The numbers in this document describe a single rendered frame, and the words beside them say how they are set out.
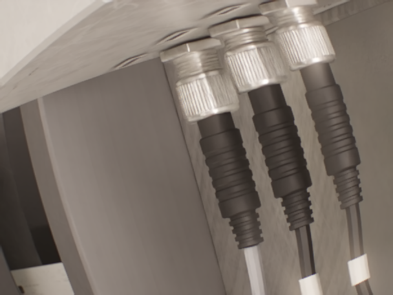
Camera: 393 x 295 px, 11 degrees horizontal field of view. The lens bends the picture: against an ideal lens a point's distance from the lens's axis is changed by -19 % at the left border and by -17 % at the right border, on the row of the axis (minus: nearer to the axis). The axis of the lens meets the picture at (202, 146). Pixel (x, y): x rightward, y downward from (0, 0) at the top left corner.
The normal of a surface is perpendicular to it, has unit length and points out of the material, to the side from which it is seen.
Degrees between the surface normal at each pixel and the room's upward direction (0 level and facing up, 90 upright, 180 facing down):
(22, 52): 90
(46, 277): 27
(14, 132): 51
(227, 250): 90
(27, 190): 46
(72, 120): 42
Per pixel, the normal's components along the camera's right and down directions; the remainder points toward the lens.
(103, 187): 0.38, -0.11
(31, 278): 0.29, -0.42
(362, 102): -0.88, 0.25
